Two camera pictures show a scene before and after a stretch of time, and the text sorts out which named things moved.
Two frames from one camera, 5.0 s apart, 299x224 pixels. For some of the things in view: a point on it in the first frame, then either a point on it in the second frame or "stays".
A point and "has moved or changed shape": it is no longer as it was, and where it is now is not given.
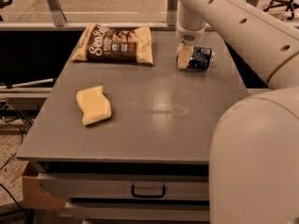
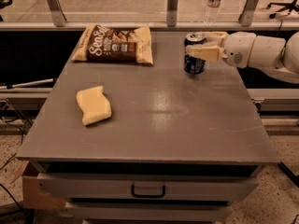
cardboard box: x=34 y=195 stays
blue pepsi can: x=200 y=59 has moved or changed shape
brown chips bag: x=101 y=43 stays
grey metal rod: x=27 y=83 stays
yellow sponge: x=93 y=105 stays
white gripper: x=189 y=36 → x=239 y=49
